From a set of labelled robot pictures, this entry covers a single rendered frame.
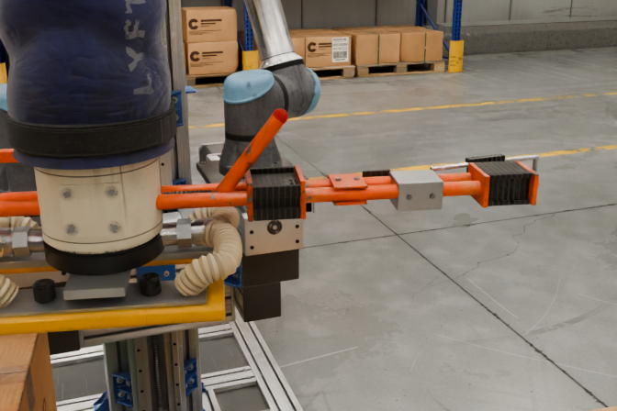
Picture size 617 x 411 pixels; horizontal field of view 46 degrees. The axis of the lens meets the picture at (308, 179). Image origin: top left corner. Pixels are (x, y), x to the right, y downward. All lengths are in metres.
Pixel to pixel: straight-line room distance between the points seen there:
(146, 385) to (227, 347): 0.68
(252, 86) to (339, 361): 1.54
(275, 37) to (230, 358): 1.22
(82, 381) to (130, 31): 1.74
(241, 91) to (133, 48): 0.71
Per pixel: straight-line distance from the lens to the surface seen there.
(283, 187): 1.02
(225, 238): 1.02
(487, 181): 1.10
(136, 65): 0.95
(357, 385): 2.79
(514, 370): 2.97
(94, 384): 2.51
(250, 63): 8.43
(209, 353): 2.59
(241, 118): 1.65
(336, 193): 1.06
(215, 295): 1.02
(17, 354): 1.24
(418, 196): 1.09
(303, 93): 1.75
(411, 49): 9.33
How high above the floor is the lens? 1.55
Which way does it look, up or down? 18 degrees down
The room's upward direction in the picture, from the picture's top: straight up
